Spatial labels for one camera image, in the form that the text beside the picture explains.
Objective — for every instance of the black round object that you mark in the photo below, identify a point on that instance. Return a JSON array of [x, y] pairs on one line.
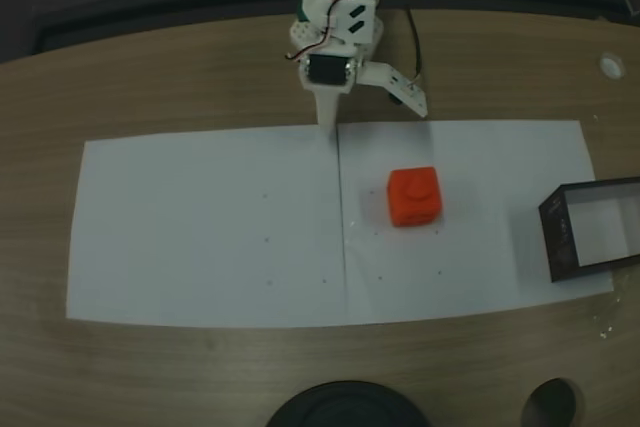
[[345, 407]]

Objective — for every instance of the white round table cap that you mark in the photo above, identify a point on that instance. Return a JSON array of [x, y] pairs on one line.
[[612, 66]]

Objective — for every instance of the white paper sheet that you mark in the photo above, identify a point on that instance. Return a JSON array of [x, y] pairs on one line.
[[200, 232], [475, 272]]

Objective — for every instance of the orange cube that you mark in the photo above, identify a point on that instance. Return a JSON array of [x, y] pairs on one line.
[[415, 197]]

